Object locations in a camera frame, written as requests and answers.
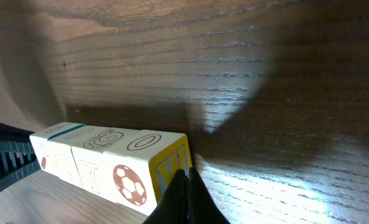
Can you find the wooden block hourglass print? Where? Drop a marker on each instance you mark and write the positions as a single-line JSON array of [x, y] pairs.
[[87, 145]]

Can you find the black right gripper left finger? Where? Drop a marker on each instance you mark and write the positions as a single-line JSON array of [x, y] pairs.
[[172, 209]]

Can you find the wooden block hammer print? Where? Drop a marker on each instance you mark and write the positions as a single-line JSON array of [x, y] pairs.
[[40, 142]]

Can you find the wooden block soccer ball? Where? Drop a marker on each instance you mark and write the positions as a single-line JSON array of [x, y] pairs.
[[137, 171]]

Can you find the wooden block number eight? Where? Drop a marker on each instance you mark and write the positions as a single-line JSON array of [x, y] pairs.
[[64, 165]]

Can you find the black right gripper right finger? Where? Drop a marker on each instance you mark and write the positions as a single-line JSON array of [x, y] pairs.
[[201, 207]]

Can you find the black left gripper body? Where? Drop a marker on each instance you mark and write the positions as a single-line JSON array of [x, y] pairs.
[[17, 156]]

